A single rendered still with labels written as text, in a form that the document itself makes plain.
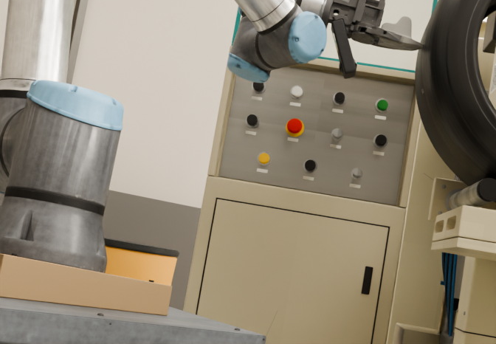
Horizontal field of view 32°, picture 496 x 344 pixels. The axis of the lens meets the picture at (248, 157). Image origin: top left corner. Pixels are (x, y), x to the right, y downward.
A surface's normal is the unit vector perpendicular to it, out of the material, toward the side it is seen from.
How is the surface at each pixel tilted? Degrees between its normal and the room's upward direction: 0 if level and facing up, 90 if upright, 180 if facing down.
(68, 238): 67
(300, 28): 90
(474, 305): 90
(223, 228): 90
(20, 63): 91
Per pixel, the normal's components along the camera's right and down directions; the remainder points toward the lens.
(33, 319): 0.58, 0.01
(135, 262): 0.23, -0.02
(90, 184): 0.78, 0.03
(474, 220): -0.08, -0.12
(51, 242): 0.36, -0.43
